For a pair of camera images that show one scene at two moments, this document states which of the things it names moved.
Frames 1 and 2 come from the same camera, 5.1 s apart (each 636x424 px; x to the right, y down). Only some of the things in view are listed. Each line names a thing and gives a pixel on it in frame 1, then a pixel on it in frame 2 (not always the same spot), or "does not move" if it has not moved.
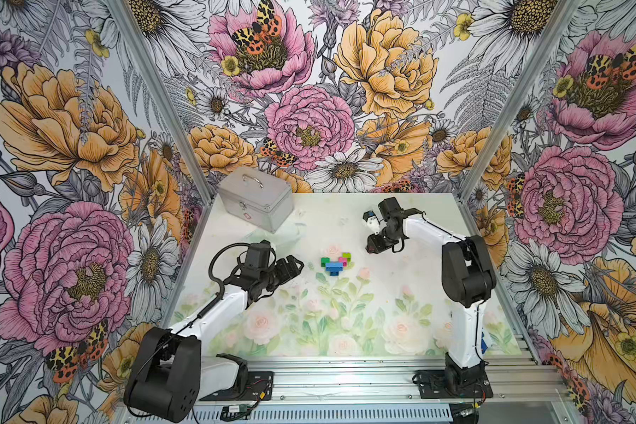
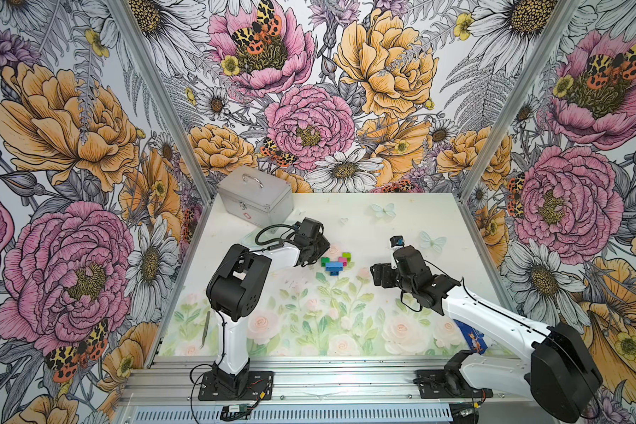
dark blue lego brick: x=334 y=267 does not move
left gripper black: x=281 y=264 to x=324 y=246
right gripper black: x=376 y=246 to x=385 y=276
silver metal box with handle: x=260 y=197 does not move
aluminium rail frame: x=513 y=379 does not move
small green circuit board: x=236 y=408 does not move
